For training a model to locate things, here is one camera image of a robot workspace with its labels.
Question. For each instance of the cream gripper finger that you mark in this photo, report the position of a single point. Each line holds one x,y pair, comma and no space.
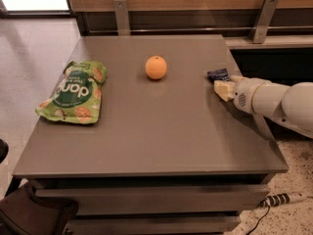
224,89

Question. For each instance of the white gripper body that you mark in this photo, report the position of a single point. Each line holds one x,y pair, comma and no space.
244,92

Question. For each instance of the blue rxbar blueberry wrapper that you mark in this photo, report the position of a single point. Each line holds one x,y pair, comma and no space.
218,75

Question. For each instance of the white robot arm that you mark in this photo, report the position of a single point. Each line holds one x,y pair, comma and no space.
288,106

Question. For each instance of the green rice chip bag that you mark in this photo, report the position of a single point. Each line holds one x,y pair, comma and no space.
77,98

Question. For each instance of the grey side shelf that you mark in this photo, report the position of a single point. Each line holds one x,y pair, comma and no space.
271,42

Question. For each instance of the orange fruit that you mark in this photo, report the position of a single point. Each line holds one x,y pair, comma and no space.
156,67

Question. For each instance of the grey upper drawer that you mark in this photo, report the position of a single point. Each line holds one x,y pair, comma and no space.
151,200

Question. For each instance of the grey drawer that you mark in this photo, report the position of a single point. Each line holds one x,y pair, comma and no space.
151,200
154,226

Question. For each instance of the white power strip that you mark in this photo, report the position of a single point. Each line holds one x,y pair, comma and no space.
282,199

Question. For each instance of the grey lower drawer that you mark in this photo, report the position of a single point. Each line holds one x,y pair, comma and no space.
154,226

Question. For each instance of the dark brown chair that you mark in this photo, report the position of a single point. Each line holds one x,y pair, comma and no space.
23,213

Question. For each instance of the right metal wall bracket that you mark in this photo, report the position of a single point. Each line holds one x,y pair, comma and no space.
259,31

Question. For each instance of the metal wall bracket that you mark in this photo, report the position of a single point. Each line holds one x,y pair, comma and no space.
121,17
259,31

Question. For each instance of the left metal wall bracket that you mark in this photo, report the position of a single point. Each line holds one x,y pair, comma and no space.
121,17

